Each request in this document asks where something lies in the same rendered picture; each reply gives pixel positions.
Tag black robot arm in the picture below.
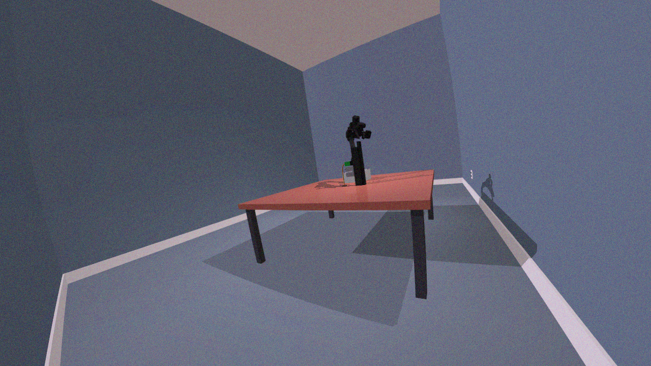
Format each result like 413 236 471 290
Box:
346 115 366 148

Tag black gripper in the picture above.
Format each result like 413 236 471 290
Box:
347 127 371 139

